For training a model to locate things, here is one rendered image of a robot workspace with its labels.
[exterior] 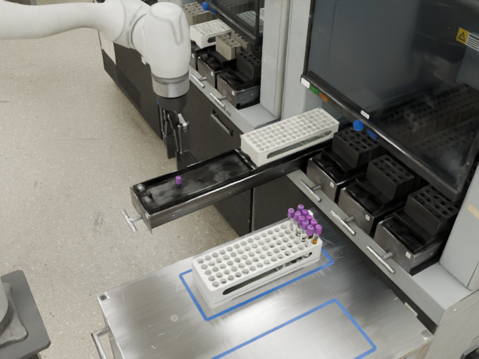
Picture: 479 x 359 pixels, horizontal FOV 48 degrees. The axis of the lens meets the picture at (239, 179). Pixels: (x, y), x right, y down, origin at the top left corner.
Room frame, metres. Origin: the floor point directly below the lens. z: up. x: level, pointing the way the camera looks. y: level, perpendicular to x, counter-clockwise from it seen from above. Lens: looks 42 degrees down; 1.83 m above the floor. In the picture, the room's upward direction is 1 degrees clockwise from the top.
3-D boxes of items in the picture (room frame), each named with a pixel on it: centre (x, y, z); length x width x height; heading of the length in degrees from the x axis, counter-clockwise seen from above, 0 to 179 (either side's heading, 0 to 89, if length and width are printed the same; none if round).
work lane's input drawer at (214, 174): (1.22, 0.00, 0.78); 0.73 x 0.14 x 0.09; 122
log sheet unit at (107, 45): (2.80, 0.78, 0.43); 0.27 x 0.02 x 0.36; 32
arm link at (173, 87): (1.14, 0.17, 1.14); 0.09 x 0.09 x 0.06
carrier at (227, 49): (1.84, 0.06, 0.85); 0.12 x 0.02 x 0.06; 33
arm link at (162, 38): (1.15, 0.18, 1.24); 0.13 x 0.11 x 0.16; 40
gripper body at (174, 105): (1.14, 0.17, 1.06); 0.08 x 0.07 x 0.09; 32
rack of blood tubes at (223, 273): (0.82, -0.05, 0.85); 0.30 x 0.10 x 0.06; 120
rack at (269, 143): (1.32, -0.15, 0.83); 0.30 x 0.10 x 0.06; 122
